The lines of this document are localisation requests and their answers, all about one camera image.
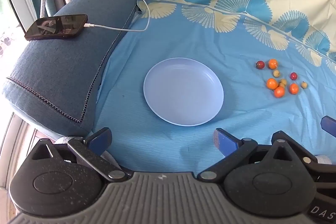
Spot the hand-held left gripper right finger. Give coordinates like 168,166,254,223
197,128,302,184

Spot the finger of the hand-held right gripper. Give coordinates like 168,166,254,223
321,115,336,136
289,135,336,184

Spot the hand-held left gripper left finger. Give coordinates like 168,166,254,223
29,127,129,182

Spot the light blue plate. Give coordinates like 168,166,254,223
143,57,224,127

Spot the blue fabric sofa armrest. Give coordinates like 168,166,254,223
2,0,142,139

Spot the blue fan-print bed sheet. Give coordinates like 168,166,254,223
91,0,336,174

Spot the black smartphone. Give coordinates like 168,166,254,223
24,14,88,41

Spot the white charging cable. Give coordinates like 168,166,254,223
83,0,151,32

